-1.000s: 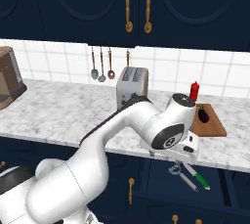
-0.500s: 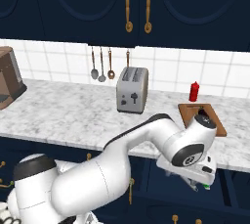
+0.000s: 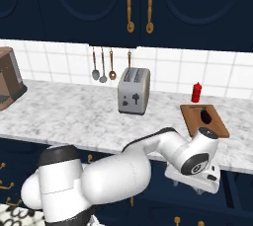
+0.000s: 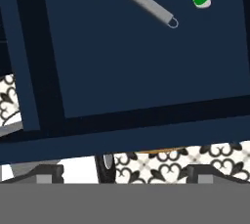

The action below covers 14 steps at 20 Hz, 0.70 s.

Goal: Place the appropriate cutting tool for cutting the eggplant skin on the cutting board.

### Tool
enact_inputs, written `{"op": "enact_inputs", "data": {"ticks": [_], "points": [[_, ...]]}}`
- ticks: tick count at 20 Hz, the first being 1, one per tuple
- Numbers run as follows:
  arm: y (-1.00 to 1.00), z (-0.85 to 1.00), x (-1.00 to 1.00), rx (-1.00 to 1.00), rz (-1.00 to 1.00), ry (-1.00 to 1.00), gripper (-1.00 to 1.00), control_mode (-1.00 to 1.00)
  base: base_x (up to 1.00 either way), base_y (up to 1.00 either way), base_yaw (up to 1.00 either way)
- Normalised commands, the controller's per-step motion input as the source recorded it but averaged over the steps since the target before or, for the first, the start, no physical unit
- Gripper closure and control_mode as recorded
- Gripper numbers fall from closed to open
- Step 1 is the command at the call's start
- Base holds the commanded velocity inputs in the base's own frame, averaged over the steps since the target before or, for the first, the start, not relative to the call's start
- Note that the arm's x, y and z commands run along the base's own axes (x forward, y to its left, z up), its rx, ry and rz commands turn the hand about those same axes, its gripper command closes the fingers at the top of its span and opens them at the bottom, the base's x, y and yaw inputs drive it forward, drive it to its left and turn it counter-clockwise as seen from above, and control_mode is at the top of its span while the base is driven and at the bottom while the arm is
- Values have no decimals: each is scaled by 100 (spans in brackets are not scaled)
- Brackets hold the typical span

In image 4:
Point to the black round wheel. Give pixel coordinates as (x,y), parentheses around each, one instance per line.
(104,169)

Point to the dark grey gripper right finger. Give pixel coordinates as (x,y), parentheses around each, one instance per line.
(199,171)

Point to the navy blue open drawer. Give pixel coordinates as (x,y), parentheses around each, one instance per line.
(146,68)

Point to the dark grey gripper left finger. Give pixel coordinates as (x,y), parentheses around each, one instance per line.
(52,171)

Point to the grey metal peeler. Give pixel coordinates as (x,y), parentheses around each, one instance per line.
(146,3)

